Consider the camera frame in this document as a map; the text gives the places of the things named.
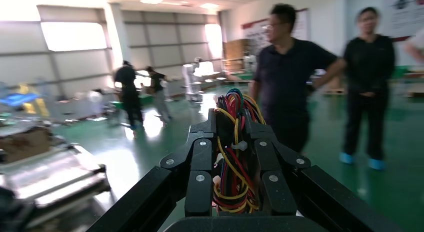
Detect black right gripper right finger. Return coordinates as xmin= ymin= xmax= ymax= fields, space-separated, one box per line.
xmin=243 ymin=109 xmax=403 ymax=232

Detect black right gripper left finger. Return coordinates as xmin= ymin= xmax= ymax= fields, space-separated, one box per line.
xmin=86 ymin=108 xmax=218 ymax=232

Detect grey power supply with wires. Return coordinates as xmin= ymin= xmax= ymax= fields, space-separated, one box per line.
xmin=211 ymin=88 xmax=268 ymax=214
xmin=0 ymin=145 xmax=112 ymax=208

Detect distant white robot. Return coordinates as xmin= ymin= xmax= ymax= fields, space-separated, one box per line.
xmin=182 ymin=57 xmax=204 ymax=102

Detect distant person in black clothes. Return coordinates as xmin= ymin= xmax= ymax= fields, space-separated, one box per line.
xmin=145 ymin=66 xmax=173 ymax=123
xmin=114 ymin=60 xmax=145 ymax=130

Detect stacked brown crates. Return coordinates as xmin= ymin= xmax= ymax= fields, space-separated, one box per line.
xmin=223 ymin=39 xmax=250 ymax=72

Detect brown divided cardboard box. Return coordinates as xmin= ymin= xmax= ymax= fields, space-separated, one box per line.
xmin=0 ymin=126 xmax=54 ymax=163

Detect wall poster board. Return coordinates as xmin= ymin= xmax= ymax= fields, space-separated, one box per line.
xmin=241 ymin=9 xmax=311 ymax=54
xmin=380 ymin=0 xmax=424 ymax=39

